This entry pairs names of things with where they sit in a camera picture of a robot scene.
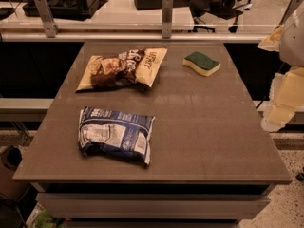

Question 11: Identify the green and yellow sponge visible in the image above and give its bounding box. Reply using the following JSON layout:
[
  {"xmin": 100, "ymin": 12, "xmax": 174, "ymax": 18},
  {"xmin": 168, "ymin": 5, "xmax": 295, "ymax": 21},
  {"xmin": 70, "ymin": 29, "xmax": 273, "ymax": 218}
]
[{"xmin": 182, "ymin": 51, "xmax": 220, "ymax": 77}]

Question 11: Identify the middle metal rail bracket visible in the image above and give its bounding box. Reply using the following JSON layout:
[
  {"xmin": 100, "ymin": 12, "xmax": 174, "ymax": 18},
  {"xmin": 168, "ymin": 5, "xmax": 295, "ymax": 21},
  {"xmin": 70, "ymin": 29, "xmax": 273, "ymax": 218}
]
[{"xmin": 161, "ymin": 0, "xmax": 174, "ymax": 39}]

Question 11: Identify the green item under table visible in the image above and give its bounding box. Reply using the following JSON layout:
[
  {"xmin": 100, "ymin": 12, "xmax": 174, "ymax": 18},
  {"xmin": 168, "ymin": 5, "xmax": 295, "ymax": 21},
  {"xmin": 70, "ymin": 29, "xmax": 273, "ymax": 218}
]
[{"xmin": 30, "ymin": 210, "xmax": 66, "ymax": 228}]

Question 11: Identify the yellow brown chip bag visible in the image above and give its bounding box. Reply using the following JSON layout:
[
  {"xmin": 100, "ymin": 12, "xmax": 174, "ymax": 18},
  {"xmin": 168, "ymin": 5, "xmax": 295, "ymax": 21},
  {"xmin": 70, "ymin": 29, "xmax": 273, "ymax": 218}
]
[{"xmin": 77, "ymin": 48, "xmax": 167, "ymax": 91}]

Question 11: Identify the black box on floor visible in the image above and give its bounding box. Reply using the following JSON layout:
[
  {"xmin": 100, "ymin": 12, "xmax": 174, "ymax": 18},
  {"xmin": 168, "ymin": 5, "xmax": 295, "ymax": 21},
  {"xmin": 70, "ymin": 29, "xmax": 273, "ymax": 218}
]
[{"xmin": 22, "ymin": 0, "xmax": 108, "ymax": 21}]

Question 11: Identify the metal rail bracket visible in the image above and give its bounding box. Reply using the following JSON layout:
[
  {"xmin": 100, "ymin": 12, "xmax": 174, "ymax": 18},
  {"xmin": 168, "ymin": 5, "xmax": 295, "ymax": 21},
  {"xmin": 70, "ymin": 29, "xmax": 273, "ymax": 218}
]
[
  {"xmin": 279, "ymin": 0, "xmax": 304, "ymax": 25},
  {"xmin": 161, "ymin": 0, "xmax": 174, "ymax": 39},
  {"xmin": 33, "ymin": 0, "xmax": 59, "ymax": 38}
]

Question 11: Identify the left metal rail bracket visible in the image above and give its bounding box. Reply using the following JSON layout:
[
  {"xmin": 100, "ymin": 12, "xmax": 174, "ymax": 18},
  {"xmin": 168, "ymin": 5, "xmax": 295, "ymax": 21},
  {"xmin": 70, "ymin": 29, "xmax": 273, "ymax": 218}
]
[{"xmin": 33, "ymin": 0, "xmax": 59, "ymax": 38}]

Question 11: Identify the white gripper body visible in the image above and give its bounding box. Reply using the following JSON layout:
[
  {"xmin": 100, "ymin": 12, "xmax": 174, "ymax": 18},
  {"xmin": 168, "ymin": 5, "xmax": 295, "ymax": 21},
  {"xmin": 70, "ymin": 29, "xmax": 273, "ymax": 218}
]
[{"xmin": 279, "ymin": 4, "xmax": 304, "ymax": 67}]

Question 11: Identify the blue white snack bag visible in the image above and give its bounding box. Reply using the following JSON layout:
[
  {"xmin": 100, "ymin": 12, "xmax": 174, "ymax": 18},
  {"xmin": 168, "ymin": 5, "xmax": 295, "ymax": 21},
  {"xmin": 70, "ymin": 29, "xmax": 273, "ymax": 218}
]
[{"xmin": 78, "ymin": 106, "xmax": 155, "ymax": 165}]

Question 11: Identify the right metal rail bracket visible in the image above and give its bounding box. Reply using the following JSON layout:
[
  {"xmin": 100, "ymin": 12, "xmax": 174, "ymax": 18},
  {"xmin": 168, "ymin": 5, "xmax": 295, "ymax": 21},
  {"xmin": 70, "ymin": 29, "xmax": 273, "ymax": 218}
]
[{"xmin": 279, "ymin": 0, "xmax": 304, "ymax": 25}]

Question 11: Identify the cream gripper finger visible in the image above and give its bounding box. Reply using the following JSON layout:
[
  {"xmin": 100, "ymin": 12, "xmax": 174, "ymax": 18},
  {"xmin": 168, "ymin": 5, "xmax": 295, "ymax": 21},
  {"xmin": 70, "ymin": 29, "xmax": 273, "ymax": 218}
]
[
  {"xmin": 258, "ymin": 26, "xmax": 283, "ymax": 52},
  {"xmin": 261, "ymin": 66, "xmax": 304, "ymax": 132}
]

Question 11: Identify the brown bin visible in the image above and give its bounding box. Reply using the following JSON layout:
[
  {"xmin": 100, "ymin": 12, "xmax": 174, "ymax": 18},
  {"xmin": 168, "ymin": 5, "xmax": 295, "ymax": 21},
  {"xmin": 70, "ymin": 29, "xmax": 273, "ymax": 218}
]
[{"xmin": 0, "ymin": 146, "xmax": 29, "ymax": 201}]

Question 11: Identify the black office chair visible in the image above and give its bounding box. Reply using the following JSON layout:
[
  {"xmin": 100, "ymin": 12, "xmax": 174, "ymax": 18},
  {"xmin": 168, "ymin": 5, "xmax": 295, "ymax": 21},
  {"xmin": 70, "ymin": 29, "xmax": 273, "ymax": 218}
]
[{"xmin": 190, "ymin": 0, "xmax": 252, "ymax": 33}]

